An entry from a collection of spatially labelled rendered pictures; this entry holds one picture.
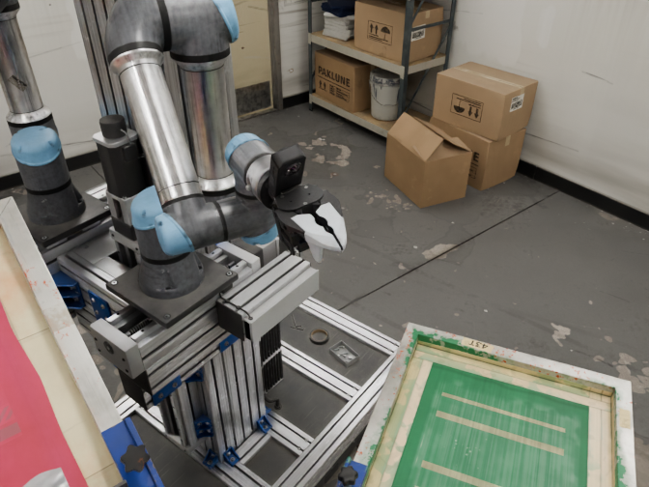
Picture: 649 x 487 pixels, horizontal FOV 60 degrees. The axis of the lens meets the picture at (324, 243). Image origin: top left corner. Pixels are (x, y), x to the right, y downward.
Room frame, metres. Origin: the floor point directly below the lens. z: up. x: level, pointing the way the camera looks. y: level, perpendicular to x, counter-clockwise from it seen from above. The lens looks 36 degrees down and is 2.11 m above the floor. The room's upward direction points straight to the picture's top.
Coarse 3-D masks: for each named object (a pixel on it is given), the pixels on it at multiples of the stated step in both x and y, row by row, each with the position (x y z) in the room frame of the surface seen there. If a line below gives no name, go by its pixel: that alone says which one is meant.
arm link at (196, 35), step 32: (160, 0) 1.04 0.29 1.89; (192, 0) 1.07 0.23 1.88; (224, 0) 1.09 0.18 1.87; (192, 32) 1.05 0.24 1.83; (224, 32) 1.09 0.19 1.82; (192, 64) 1.06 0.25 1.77; (192, 96) 1.08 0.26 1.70; (224, 96) 1.10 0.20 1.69; (192, 128) 1.08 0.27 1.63; (224, 128) 1.09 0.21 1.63; (224, 160) 1.08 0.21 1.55; (224, 192) 1.06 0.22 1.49
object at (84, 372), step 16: (0, 208) 0.90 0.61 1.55; (16, 208) 0.91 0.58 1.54; (0, 224) 0.88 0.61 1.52; (16, 224) 0.88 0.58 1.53; (16, 240) 0.85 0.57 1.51; (32, 240) 0.86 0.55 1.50; (16, 256) 0.82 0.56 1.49; (32, 256) 0.83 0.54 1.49; (32, 272) 0.80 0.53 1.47; (48, 272) 0.81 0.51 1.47; (32, 288) 0.78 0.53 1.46; (48, 288) 0.78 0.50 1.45; (48, 304) 0.76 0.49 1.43; (64, 304) 0.76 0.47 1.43; (48, 320) 0.73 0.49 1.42; (64, 320) 0.74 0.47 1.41; (64, 336) 0.71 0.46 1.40; (80, 336) 0.72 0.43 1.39; (64, 352) 0.69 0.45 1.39; (80, 352) 0.70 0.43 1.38; (80, 368) 0.67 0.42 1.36; (96, 368) 0.68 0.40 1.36; (80, 384) 0.65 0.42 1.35; (96, 384) 0.65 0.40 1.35; (96, 400) 0.63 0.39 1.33; (112, 400) 0.63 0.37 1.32; (96, 416) 0.60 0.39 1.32; (112, 416) 0.61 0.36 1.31
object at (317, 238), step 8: (296, 216) 0.67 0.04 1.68; (304, 216) 0.67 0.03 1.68; (312, 216) 0.67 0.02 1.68; (304, 224) 0.65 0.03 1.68; (312, 224) 0.65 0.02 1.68; (312, 232) 0.63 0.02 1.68; (320, 232) 0.63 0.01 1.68; (312, 240) 0.62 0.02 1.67; (320, 240) 0.62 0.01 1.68; (328, 240) 0.61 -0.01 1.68; (336, 240) 0.61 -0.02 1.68; (312, 248) 0.64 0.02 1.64; (320, 248) 0.62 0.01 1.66; (328, 248) 0.61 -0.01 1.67; (336, 248) 0.60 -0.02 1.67; (320, 256) 0.63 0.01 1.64
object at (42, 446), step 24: (0, 312) 0.75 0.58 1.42; (0, 336) 0.71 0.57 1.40; (0, 360) 0.67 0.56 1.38; (24, 360) 0.68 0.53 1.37; (0, 384) 0.64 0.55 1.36; (24, 384) 0.65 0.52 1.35; (24, 408) 0.61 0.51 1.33; (48, 408) 0.62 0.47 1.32; (24, 432) 0.58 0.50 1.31; (48, 432) 0.59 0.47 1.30; (0, 456) 0.54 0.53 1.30; (24, 456) 0.55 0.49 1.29; (48, 456) 0.55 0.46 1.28; (72, 456) 0.56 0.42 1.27; (0, 480) 0.51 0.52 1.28; (24, 480) 0.52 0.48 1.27; (72, 480) 0.53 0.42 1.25
